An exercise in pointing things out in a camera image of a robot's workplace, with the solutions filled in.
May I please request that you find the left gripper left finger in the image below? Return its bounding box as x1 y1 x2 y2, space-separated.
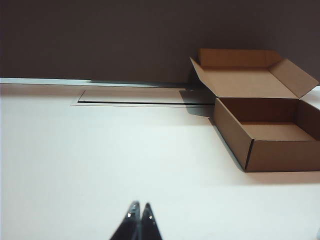
109 200 142 240

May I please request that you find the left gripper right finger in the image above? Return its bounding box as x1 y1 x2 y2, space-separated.
140 202 164 240

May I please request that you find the open brown cardboard box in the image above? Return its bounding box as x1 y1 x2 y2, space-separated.
189 47 320 173

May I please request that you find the wide brown desk divider panel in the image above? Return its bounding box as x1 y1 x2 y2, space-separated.
0 0 320 85

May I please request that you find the white table cable tray lid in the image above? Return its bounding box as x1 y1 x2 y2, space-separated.
69 88 216 109

